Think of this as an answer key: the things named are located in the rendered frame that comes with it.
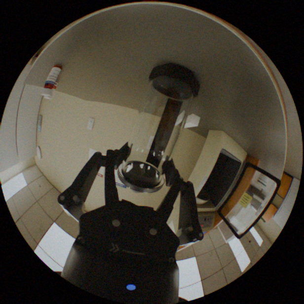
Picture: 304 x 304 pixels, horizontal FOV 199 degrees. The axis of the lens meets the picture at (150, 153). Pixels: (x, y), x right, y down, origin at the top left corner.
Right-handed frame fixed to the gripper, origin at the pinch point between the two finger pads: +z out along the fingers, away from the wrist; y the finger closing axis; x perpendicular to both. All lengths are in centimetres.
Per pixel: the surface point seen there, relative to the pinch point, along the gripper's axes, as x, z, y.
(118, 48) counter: 19.4, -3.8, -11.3
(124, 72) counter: 18.0, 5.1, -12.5
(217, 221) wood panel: -34, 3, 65
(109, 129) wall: -13, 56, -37
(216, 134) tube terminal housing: 13.1, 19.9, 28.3
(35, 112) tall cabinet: -13, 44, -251
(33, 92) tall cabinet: 32, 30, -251
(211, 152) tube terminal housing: 4.4, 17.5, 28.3
